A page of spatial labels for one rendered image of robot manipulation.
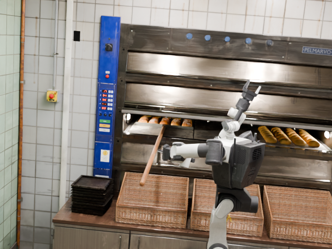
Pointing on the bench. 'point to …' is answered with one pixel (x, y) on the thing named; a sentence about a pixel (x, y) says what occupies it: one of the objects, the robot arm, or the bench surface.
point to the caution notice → (104, 155)
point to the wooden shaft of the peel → (151, 158)
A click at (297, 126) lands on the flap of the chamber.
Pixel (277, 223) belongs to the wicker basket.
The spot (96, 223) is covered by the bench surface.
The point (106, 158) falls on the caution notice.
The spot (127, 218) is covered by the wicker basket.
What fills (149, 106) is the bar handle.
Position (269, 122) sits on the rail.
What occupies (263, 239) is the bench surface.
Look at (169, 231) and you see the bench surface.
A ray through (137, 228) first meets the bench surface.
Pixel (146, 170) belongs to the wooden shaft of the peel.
